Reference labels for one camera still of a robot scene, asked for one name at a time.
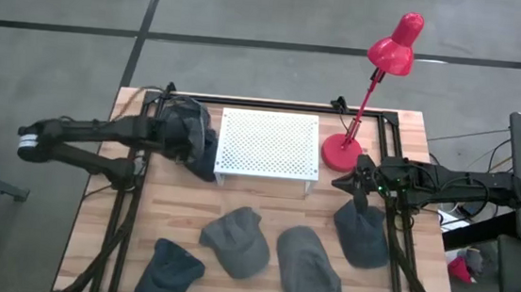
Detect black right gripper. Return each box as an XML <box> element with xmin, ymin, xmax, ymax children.
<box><xmin>329</xmin><ymin>151</ymin><xmax>407</xmax><ymax>219</ymax></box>

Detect grey denim baseball cap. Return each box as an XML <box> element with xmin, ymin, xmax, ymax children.
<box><xmin>271</xmin><ymin>223</ymin><xmax>351</xmax><ymax>292</ymax></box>
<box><xmin>195</xmin><ymin>202</ymin><xmax>275</xmax><ymax>283</ymax></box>
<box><xmin>154</xmin><ymin>92</ymin><xmax>214</xmax><ymax>166</ymax></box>

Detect white perforated metal stand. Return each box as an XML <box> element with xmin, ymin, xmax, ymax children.
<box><xmin>213</xmin><ymin>106</ymin><xmax>326</xmax><ymax>196</ymax></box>

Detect red desk lamp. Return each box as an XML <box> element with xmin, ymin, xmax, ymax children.
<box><xmin>319</xmin><ymin>5</ymin><xmax>426</xmax><ymax>179</ymax></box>

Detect white paper sheet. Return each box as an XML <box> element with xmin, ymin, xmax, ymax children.
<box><xmin>437</xmin><ymin>209</ymin><xmax>462</xmax><ymax>231</ymax></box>

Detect red cloth item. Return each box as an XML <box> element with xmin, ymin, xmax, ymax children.
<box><xmin>446</xmin><ymin>254</ymin><xmax>477</xmax><ymax>284</ymax></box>

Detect grey cloth item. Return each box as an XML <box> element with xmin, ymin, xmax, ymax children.
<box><xmin>464</xmin><ymin>247</ymin><xmax>487</xmax><ymax>278</ymax></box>

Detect black aluminium rig frame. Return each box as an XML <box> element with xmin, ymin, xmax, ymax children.
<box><xmin>57</xmin><ymin>83</ymin><xmax>470</xmax><ymax>292</ymax></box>

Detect grey floor cable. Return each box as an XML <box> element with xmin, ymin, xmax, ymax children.
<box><xmin>427</xmin><ymin>121</ymin><xmax>512</xmax><ymax>149</ymax></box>

